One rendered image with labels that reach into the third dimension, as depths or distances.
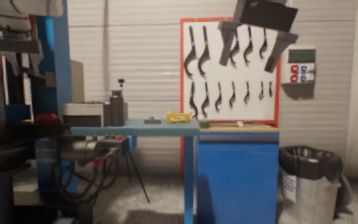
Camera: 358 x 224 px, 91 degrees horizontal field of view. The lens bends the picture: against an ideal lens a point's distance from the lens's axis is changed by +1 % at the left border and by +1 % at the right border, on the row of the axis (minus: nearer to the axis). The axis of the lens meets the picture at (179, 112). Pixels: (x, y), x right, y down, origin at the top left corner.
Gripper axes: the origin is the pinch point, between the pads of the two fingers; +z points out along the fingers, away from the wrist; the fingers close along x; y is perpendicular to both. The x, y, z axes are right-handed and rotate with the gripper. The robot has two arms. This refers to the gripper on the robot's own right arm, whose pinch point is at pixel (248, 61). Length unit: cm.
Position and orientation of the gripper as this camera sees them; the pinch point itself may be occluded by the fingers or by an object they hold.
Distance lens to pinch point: 51.6
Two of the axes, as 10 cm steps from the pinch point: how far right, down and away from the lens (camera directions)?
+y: 1.0, 4.7, -8.8
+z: -1.6, 8.8, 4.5
